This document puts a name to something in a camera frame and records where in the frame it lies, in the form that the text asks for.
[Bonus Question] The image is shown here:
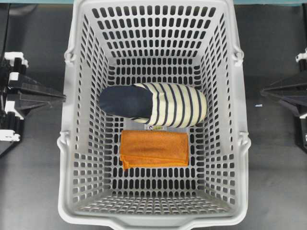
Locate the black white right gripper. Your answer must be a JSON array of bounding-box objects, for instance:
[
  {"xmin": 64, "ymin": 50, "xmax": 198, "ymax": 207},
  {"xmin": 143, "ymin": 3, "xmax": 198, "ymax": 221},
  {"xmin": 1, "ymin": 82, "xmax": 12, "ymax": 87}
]
[{"xmin": 260, "ymin": 49, "xmax": 307, "ymax": 152}]

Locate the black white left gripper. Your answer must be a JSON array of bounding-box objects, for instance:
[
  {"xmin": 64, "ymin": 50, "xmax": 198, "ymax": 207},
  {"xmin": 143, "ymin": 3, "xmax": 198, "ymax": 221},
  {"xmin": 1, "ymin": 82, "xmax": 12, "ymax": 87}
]
[{"xmin": 0, "ymin": 52, "xmax": 66, "ymax": 156}]

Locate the grey plastic shopping basket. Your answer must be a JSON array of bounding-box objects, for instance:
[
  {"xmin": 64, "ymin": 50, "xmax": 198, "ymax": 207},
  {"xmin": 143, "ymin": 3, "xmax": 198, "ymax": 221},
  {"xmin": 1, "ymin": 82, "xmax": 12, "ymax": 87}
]
[{"xmin": 57, "ymin": 0, "xmax": 251, "ymax": 230}]

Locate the folded orange cloth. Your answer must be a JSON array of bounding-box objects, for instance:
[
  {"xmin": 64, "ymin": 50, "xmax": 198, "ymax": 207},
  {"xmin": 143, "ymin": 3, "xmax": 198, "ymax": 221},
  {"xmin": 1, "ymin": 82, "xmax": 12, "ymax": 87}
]
[{"xmin": 119, "ymin": 130, "xmax": 189, "ymax": 171}]

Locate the navy cream striped slipper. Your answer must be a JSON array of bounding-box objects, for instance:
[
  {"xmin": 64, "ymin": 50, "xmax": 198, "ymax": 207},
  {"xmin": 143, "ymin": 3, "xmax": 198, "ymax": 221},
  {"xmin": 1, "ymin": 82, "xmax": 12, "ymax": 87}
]
[{"xmin": 99, "ymin": 83, "xmax": 207, "ymax": 128}]

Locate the black cable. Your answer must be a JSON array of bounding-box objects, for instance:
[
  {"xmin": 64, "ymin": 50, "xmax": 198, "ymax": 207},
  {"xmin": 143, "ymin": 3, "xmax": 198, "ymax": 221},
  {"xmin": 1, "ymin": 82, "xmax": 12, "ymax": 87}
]
[{"xmin": 3, "ymin": 0, "xmax": 12, "ymax": 55}]

